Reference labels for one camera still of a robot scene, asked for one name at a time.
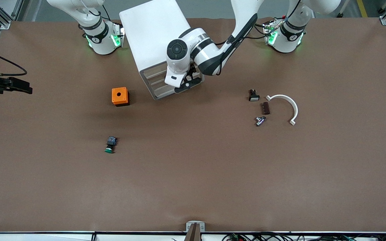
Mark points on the silver metal fitting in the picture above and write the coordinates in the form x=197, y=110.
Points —
x=260, y=121

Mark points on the brown table mat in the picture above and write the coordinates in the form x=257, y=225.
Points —
x=193, y=167

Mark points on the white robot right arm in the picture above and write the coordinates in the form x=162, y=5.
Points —
x=101, y=40

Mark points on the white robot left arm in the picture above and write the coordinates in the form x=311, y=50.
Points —
x=209, y=57

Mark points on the black switch with white face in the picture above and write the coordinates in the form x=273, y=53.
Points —
x=254, y=96

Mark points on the grey metal mount bracket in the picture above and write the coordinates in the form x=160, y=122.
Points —
x=189, y=227

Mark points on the brown mount bar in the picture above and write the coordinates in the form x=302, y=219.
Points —
x=193, y=235

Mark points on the green push button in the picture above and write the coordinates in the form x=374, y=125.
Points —
x=110, y=145

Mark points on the orange button enclosure box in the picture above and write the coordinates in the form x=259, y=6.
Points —
x=119, y=95

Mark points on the white curved plastic bracket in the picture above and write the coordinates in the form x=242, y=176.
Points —
x=293, y=107

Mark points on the white table edge rail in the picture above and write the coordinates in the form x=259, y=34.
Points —
x=45, y=237

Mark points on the brown terminal block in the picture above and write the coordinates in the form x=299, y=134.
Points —
x=265, y=108

